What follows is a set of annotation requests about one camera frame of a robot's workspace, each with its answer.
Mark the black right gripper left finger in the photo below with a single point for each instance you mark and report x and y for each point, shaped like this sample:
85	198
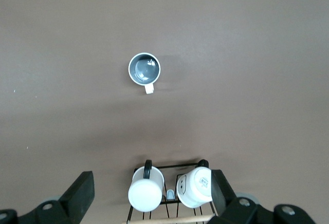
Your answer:
74	198

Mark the white mug with face print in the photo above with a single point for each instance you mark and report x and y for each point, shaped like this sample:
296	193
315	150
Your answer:
195	189

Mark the grey-lined white mug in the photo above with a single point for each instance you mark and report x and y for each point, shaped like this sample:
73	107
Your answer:
144	68

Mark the small grey rack clip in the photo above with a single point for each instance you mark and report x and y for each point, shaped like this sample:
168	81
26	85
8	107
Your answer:
170	194

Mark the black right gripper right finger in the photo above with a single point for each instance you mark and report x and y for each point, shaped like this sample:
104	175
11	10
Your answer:
231	203

